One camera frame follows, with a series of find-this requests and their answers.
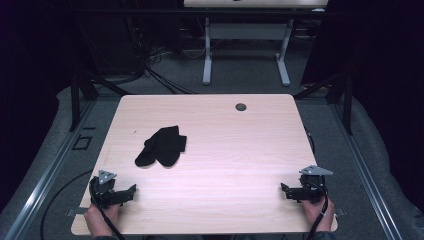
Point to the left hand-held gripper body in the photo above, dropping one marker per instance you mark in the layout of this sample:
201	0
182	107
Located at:
101	191

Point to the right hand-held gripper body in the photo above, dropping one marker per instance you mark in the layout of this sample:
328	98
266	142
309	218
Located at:
312	188

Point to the black sock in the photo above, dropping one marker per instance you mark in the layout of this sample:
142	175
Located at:
154	146
173	150

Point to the person's right hand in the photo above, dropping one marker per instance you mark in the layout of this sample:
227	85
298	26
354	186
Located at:
316	215

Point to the person's left hand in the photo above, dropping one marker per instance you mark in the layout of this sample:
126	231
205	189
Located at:
100	220

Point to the black metal stand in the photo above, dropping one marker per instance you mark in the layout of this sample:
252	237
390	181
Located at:
340	93
80	90

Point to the white-legged wooden desk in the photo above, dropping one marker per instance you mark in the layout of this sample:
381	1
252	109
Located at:
246	31

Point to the grey metal table bracket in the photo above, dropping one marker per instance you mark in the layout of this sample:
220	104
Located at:
76	211
340	212

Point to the aluminium floor rail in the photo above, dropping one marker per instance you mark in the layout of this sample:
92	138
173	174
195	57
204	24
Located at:
43	180
363	173

